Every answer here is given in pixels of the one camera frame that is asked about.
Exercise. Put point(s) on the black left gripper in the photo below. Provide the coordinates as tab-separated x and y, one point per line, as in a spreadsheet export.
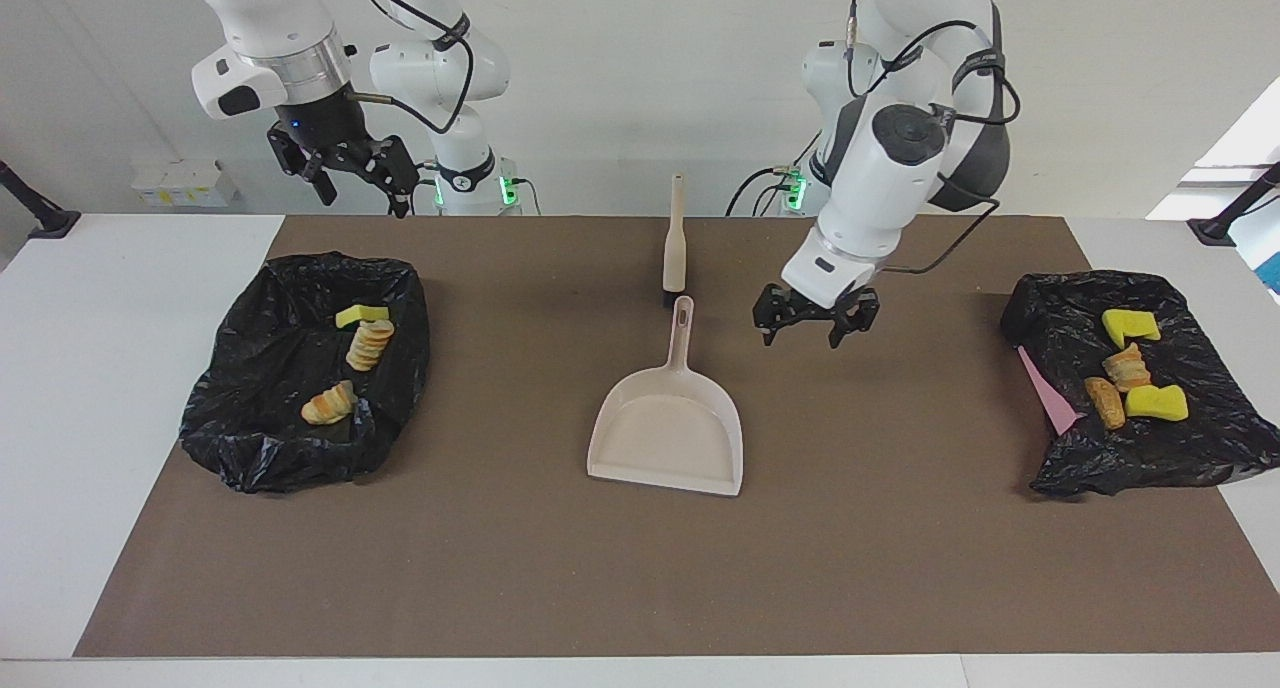
815	305

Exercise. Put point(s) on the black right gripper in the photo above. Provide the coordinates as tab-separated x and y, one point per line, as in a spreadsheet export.
335	133

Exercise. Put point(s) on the yellow sponge piece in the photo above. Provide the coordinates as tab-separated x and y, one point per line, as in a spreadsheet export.
360	316
1130	325
1157	402

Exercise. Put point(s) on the beige hand brush black bristles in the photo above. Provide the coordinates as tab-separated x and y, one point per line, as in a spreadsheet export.
675	243

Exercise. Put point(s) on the beige plastic dustpan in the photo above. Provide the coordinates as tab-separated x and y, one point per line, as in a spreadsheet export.
670	428

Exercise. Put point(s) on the striped toy croissant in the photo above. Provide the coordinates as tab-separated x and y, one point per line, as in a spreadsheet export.
1128	367
370	345

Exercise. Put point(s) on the toy croissant pale underside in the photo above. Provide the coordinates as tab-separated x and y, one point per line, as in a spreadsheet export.
330	405

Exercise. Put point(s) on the brown toy nugget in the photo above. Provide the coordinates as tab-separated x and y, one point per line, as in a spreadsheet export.
1105	403

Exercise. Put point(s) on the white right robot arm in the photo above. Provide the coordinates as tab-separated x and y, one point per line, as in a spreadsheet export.
290	38

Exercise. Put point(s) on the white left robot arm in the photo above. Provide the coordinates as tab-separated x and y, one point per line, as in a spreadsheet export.
890	168

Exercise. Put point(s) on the black trash bag liner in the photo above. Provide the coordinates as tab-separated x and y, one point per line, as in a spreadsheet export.
1200	448
260	368

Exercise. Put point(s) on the pink plastic bin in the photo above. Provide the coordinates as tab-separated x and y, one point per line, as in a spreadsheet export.
1050	398

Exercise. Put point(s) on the brown table mat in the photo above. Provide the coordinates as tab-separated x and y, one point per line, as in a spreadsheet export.
640	568

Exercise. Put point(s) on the blue object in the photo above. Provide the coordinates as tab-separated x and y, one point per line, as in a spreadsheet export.
1272	268

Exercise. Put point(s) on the white wall socket box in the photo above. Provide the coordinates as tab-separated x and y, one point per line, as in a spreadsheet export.
185	183

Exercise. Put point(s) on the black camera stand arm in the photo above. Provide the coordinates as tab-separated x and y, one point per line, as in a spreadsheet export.
1215	230
50	223

